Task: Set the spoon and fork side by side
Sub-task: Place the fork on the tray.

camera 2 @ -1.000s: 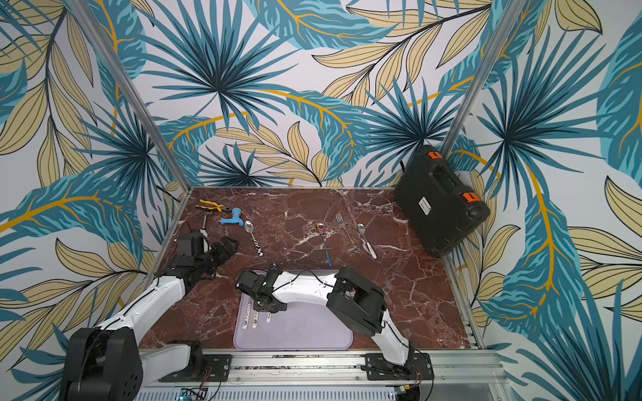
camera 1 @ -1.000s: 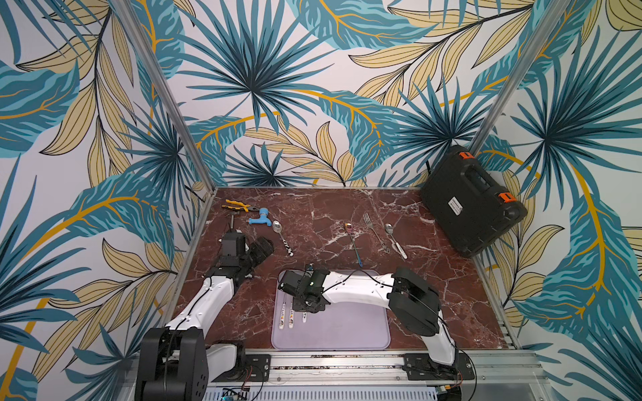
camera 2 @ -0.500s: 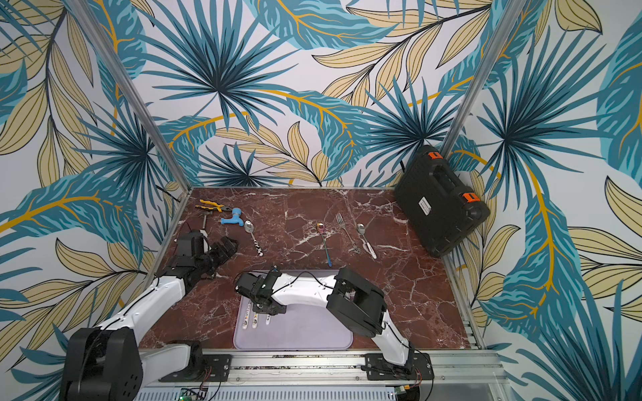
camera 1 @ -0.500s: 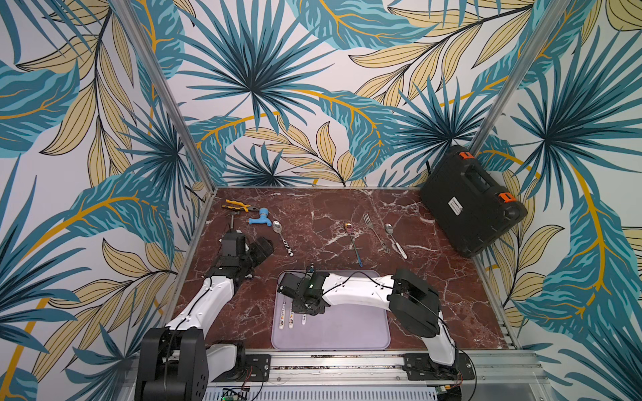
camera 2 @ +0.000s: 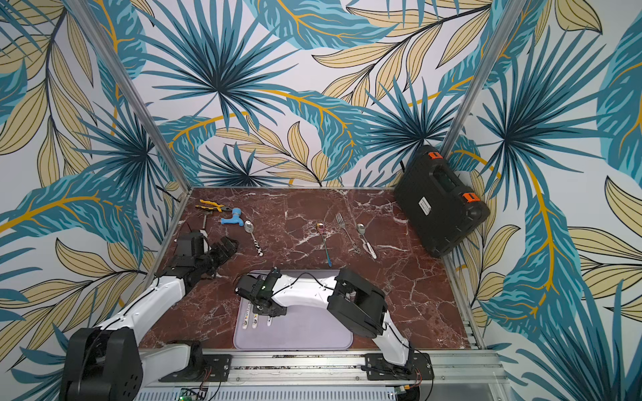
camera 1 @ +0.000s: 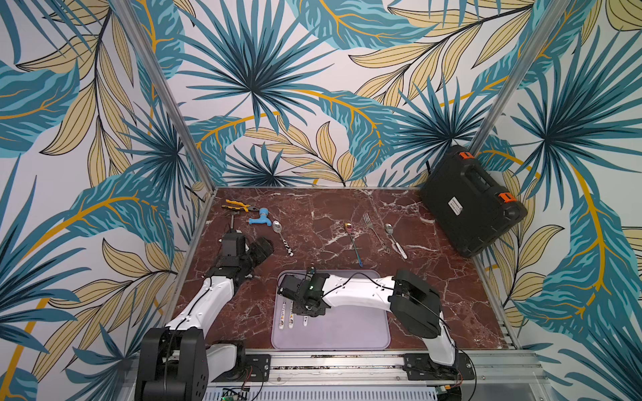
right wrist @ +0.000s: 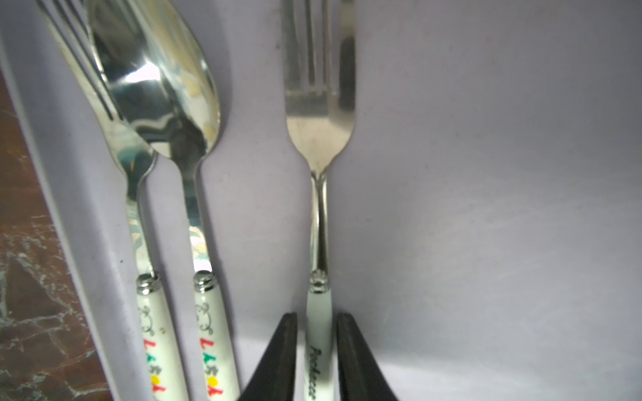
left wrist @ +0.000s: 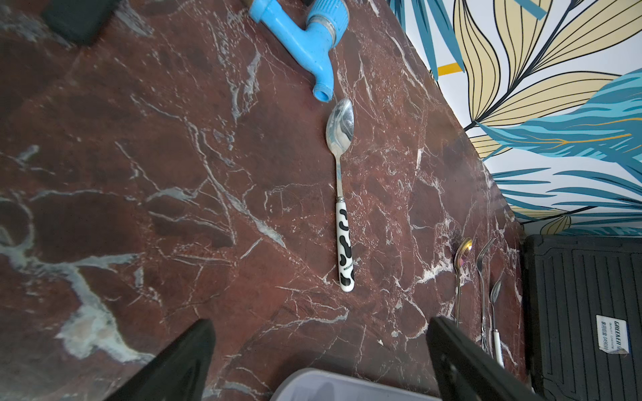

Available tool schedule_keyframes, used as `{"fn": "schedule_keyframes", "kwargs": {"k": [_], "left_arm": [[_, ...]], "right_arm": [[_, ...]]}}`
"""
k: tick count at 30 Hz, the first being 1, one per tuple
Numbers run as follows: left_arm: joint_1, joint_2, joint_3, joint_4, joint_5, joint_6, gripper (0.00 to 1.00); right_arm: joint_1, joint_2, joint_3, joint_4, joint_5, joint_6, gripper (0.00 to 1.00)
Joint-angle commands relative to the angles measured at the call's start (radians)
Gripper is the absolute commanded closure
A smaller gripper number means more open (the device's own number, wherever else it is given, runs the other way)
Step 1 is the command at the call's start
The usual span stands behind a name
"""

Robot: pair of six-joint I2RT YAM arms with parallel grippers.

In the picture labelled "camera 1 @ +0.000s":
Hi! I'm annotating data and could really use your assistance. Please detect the cartoon handle fork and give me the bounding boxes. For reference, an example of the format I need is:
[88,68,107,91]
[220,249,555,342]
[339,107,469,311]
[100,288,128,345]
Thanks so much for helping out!
[279,301,287,330]

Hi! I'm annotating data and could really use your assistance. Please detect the lavender placemat tray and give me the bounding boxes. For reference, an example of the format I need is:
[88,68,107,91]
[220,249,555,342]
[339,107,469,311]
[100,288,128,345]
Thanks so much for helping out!
[271,294,391,351]

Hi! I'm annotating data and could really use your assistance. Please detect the aluminium front rail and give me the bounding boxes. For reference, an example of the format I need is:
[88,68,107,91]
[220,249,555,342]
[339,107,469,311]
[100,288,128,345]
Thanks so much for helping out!
[114,348,553,401]

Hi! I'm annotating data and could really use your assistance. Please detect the blue plastic faucet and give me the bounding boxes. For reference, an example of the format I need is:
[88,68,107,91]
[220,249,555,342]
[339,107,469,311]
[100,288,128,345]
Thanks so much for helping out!
[248,208,273,227]

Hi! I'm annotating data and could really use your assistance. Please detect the all steel fork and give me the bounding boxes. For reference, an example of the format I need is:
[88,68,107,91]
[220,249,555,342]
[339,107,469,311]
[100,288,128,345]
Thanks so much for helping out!
[363,212,390,253]

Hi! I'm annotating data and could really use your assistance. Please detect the cow pattern handle spoon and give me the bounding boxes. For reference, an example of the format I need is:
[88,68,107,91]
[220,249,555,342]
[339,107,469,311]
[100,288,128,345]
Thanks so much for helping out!
[272,220,294,257]

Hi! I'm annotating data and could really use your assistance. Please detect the black tool case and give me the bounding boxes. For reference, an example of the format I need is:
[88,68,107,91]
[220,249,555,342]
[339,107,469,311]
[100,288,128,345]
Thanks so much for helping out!
[419,145,528,257]

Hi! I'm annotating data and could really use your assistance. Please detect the iridescent spoon blue handle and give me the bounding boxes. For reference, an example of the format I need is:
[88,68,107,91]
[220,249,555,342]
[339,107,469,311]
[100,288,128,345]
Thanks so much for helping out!
[344,222,364,267]

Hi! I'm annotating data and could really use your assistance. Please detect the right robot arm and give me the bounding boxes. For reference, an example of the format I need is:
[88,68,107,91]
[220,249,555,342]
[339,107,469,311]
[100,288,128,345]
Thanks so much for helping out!
[277,269,458,368]

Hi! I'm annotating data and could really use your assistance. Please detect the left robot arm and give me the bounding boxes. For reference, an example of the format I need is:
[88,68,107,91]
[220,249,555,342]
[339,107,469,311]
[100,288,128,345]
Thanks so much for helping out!
[135,230,274,400]

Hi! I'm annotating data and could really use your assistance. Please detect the yellow handled pliers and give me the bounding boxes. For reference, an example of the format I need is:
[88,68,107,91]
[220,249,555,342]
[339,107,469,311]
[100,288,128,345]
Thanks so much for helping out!
[221,200,260,213]

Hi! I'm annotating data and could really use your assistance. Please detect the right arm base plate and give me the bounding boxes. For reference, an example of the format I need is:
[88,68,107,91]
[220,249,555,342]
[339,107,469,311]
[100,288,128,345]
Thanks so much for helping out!
[402,351,476,382]

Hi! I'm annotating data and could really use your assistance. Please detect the cartoon handle spoon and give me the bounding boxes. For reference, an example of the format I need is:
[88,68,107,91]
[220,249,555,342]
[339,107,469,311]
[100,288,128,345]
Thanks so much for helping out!
[288,303,295,329]

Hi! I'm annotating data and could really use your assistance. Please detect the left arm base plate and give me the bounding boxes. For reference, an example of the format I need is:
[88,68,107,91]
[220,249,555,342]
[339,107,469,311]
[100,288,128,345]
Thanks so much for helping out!
[212,354,272,384]

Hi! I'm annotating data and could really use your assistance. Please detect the white handle steel spoon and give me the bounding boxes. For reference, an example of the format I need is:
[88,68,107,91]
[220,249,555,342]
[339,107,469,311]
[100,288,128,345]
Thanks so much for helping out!
[385,223,408,260]

